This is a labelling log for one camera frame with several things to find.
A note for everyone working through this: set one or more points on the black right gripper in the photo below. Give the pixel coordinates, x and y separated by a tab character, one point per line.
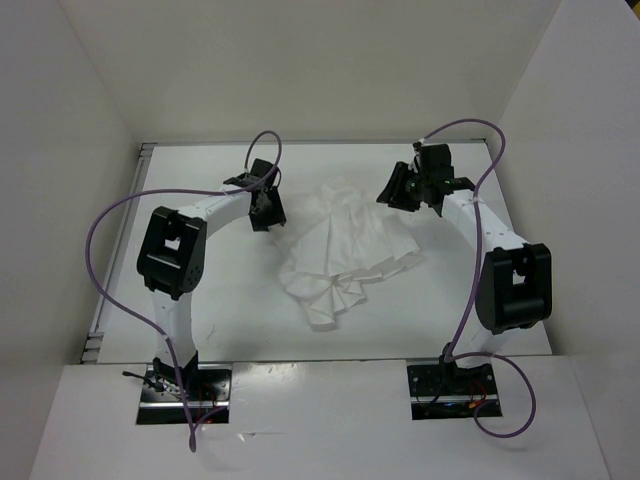
393	192

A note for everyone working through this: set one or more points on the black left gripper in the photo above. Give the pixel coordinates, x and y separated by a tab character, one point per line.
277	216

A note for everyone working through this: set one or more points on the white pleated skirt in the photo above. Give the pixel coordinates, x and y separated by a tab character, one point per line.
335	241

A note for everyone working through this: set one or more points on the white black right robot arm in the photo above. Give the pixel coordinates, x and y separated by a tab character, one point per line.
512	280

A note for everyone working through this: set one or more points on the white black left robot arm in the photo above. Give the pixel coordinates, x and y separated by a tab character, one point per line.
171	262

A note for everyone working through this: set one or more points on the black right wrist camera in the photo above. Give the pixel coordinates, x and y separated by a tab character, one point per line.
433	164

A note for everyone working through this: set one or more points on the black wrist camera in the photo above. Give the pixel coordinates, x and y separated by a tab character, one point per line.
262	174
433	164

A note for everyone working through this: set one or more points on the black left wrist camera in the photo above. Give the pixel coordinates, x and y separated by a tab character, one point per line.
262	174

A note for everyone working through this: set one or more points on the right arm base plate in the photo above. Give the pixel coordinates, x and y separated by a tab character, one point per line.
440	391

